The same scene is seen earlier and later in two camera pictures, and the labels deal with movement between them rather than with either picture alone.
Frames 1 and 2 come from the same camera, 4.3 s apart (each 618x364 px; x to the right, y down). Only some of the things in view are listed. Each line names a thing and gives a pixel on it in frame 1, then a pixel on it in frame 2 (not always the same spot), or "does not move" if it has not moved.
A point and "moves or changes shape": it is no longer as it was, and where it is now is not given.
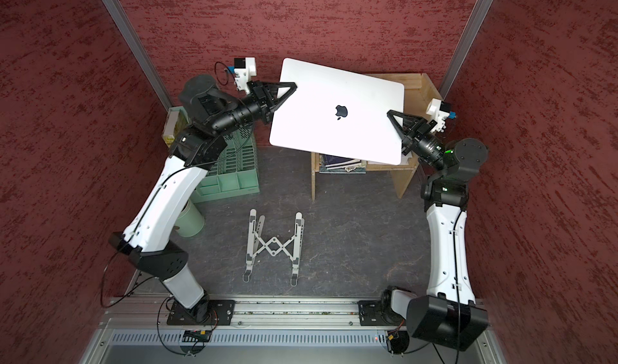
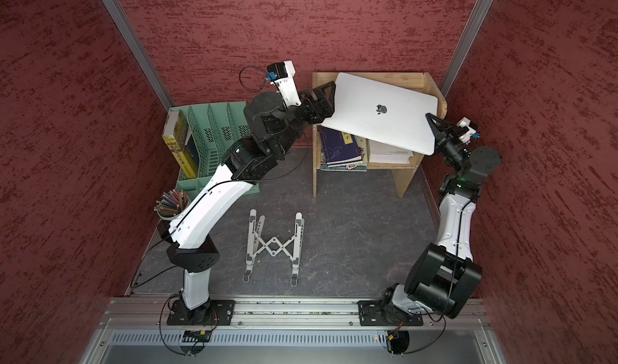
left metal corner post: x=131 y=37 does not move
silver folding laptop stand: x=292 y=247 does not move
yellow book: x=176 y=122 does not move
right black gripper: x=407 y=127 → x=443 y=134
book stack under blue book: x=360 y=168 does not move
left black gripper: x=268 y=96 → x=327 y=107
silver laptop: x=339 y=112 moves or changes shape
